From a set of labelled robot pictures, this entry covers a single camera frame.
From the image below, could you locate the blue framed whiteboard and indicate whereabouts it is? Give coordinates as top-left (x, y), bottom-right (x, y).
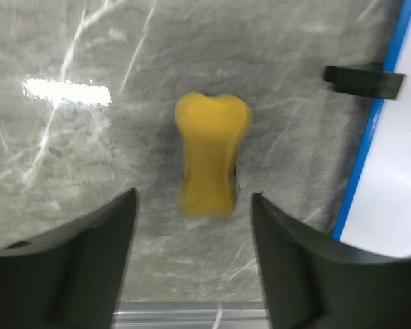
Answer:
top-left (323, 1), bottom-right (411, 257)

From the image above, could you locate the yellow bone shaped eraser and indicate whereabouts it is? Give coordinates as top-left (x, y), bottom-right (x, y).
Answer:
top-left (175, 92), bottom-right (252, 222)

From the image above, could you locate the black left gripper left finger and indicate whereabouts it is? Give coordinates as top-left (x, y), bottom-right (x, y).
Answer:
top-left (0, 188), bottom-right (139, 328)

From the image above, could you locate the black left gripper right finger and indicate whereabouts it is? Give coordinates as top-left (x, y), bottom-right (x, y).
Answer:
top-left (251, 193), bottom-right (411, 328)

